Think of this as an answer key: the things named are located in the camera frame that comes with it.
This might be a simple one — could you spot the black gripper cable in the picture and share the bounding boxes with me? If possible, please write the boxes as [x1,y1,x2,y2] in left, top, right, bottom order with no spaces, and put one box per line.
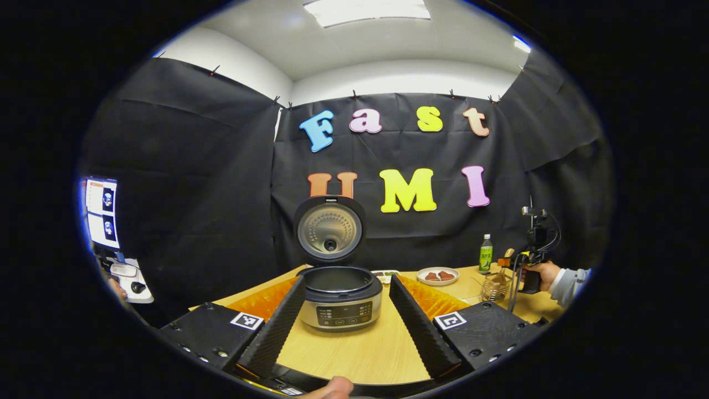
[507,254,525,313]

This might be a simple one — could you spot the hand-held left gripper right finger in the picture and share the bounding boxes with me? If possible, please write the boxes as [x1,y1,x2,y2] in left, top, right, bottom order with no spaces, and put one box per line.
[389,274,542,383]

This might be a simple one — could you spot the large ceiling light panel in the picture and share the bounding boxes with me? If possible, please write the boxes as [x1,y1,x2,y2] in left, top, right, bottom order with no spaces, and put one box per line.
[303,0,431,28]

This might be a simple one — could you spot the clear chopstick holder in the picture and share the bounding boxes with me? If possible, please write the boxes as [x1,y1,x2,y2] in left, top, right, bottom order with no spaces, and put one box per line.
[480,270,513,302]

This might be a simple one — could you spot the dark grey rice cooker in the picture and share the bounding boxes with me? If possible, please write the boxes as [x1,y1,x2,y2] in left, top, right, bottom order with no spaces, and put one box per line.
[292,195,384,332]

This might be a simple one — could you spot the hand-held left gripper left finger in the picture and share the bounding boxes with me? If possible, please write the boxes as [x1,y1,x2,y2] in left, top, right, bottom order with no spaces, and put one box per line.
[158,275,306,382]

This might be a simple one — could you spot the green tea bottle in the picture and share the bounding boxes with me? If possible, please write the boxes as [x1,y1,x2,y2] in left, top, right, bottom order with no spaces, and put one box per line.
[479,234,494,275]

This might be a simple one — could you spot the white round plate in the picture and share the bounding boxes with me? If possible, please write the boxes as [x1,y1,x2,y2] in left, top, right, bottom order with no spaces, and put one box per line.
[417,267,460,287]

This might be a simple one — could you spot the computer monitor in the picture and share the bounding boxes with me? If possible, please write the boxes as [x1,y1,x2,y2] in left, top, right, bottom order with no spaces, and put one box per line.
[83,176,121,250]

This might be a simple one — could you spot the white side desk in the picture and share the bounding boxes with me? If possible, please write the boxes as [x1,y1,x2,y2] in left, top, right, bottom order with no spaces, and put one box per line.
[108,258,155,304]

